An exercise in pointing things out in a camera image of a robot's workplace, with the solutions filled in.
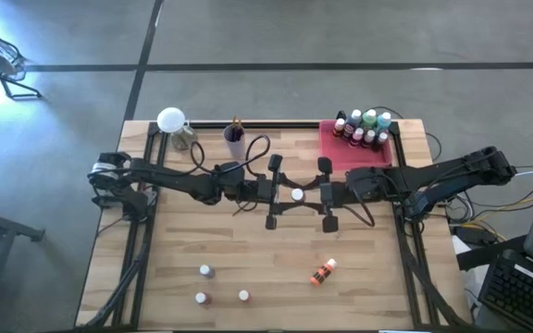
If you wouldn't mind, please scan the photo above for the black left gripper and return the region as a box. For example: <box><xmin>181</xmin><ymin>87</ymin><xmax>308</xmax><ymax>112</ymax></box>
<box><xmin>246</xmin><ymin>154</ymin><xmax>303</xmax><ymax>231</ymax></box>

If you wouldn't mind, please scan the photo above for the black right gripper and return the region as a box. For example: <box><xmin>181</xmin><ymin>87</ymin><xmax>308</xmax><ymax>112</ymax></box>
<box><xmin>301</xmin><ymin>156</ymin><xmax>349</xmax><ymax>234</ymax></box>

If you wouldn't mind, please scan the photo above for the bright orange striped paint bottle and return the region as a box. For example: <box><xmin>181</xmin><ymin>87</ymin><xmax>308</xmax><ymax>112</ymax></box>
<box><xmin>309</xmin><ymin>258</ymin><xmax>339</xmax><ymax>288</ymax></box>

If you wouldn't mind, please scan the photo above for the large teal paint bottle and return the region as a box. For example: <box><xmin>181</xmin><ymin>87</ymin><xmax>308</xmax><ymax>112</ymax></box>
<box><xmin>375</xmin><ymin>111</ymin><xmax>393</xmax><ymax>135</ymax></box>

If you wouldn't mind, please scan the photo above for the pink plastic bin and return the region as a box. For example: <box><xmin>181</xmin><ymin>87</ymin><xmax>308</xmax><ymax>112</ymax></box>
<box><xmin>318</xmin><ymin>118</ymin><xmax>394</xmax><ymax>171</ymax></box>

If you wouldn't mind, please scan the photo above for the lavender plastic cup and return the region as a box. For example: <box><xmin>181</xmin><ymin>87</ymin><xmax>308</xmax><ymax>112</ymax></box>
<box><xmin>222</xmin><ymin>123</ymin><xmax>247</xmax><ymax>161</ymax></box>

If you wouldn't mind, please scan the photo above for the white dome lamp brass base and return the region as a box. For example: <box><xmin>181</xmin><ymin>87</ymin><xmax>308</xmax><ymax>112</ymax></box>
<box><xmin>155</xmin><ymin>106</ymin><xmax>199</xmax><ymax>152</ymax></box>

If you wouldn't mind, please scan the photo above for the black power strip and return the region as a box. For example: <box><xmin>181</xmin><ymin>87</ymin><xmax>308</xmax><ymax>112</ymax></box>
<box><xmin>453</xmin><ymin>225</ymin><xmax>497</xmax><ymax>247</ymax></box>

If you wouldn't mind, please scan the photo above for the black keyboard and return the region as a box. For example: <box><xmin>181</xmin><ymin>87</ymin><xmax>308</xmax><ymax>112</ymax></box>
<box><xmin>477</xmin><ymin>248</ymin><xmax>533</xmax><ymax>332</ymax></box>

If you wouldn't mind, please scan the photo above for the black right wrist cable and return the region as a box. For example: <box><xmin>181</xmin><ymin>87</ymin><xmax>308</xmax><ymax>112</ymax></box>
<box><xmin>340</xmin><ymin>182</ymin><xmax>377</xmax><ymax>228</ymax></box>

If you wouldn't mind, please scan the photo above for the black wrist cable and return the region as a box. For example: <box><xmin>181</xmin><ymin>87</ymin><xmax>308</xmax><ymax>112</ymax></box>
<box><xmin>340</xmin><ymin>182</ymin><xmax>377</xmax><ymax>228</ymax></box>
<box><xmin>189</xmin><ymin>134</ymin><xmax>271</xmax><ymax>179</ymax></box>

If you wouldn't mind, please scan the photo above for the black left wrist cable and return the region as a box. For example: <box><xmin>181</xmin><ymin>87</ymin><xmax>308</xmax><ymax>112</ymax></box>
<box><xmin>189</xmin><ymin>134</ymin><xmax>271</xmax><ymax>179</ymax></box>

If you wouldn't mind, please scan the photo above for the yellow cable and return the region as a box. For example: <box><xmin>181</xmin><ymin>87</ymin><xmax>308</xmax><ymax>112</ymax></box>
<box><xmin>460</xmin><ymin>193</ymin><xmax>533</xmax><ymax>232</ymax></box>

